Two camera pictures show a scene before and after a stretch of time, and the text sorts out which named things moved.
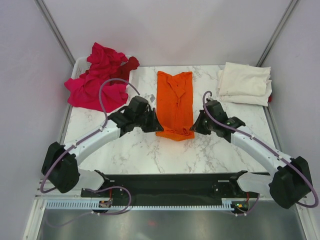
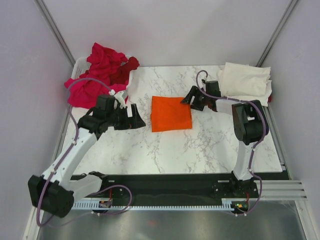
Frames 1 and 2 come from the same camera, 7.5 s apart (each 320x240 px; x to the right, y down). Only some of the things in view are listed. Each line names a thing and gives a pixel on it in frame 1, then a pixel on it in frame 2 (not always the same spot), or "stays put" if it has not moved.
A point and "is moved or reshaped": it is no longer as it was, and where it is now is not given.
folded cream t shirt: [243, 80] stays put
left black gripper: [155, 125] -> [134, 122]
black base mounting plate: [170, 189] stays put
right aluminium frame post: [276, 33] stays put
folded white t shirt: [250, 87] stays put
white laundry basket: [81, 66] stays put
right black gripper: [197, 127] -> [193, 91]
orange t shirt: [174, 105] is moved or reshaped
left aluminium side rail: [65, 125] stays put
